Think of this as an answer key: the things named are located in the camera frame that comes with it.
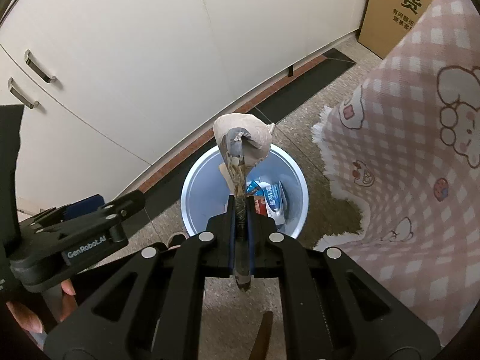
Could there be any blue snack wrapper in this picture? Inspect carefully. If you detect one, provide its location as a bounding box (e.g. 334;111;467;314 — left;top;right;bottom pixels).
246;180;263;196

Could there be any blue white medicine box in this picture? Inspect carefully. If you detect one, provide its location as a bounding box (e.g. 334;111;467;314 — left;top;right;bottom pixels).
257;181;287;228

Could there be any grey paper wrapper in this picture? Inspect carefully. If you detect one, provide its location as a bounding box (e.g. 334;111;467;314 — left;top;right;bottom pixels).
213;113;275;291

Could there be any light blue trash bin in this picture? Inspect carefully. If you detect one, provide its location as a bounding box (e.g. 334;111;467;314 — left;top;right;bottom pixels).
181;145;309;238

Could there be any person left hand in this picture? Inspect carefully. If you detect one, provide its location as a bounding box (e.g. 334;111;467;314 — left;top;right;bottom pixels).
6;279;77;334

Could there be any pink slipper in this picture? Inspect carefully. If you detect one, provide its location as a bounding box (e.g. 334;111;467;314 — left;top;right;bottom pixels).
167;232;188;250

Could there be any pink checkered tablecloth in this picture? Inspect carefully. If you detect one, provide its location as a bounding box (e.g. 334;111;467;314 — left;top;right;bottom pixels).
312;0;479;345

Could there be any white low cabinet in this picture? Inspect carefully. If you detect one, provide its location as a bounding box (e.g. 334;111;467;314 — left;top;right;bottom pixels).
1;0;366;212

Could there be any brown cardboard box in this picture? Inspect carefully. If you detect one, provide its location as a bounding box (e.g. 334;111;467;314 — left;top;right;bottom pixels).
358;0;433;59

